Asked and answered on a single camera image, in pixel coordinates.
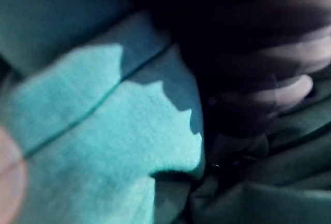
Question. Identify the teal knit garment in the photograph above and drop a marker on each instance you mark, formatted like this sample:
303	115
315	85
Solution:
98	136

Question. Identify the dark green garment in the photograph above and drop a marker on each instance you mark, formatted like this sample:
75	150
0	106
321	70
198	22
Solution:
279	172

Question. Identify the pale beige laundry basket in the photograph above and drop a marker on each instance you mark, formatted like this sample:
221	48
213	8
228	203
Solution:
10	182

